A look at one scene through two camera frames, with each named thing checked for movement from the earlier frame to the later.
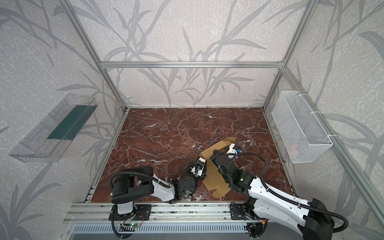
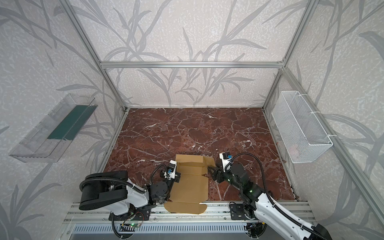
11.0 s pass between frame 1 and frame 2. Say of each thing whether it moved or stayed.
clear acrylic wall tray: stayed
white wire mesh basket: stayed
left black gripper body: moved
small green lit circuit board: stayed
